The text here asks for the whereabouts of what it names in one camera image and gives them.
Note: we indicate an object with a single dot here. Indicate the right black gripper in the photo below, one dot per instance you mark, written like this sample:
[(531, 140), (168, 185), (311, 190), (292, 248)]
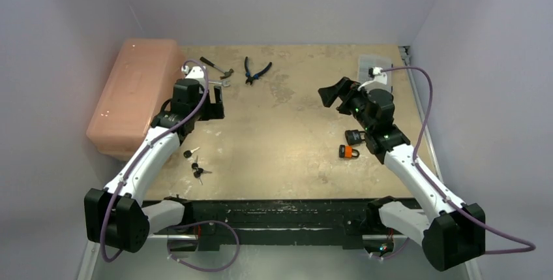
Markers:
[(345, 98)]

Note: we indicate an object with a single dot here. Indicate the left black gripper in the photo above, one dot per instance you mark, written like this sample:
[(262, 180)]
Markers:
[(214, 111)]

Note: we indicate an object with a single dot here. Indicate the orange black Opel padlock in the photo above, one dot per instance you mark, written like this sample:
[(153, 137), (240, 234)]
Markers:
[(347, 152)]

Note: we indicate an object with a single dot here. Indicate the black-head key pair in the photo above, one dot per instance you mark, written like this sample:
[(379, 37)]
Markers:
[(198, 171)]

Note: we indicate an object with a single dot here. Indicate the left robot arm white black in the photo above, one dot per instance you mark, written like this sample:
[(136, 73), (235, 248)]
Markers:
[(115, 215)]

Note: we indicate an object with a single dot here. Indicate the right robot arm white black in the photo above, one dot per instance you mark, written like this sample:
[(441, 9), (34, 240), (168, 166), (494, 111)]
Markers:
[(447, 228)]

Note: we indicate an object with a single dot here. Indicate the single black-head key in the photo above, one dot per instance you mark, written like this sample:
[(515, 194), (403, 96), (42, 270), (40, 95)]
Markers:
[(189, 152)]

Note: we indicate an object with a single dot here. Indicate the silver open-end wrench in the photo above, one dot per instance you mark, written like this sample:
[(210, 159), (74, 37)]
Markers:
[(223, 83)]

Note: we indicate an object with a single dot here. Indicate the clear plastic screw organizer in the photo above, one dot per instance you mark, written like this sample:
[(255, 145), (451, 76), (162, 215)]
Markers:
[(367, 61)]

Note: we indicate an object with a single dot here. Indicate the pink plastic toolbox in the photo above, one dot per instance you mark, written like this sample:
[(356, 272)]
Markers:
[(140, 81)]

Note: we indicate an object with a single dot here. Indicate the small black-handled hammer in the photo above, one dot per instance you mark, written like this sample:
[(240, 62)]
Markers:
[(226, 73)]

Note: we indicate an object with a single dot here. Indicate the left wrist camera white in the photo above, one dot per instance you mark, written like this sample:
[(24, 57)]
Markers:
[(195, 73)]

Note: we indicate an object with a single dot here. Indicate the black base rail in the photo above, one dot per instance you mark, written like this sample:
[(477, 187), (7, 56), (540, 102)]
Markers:
[(209, 224)]

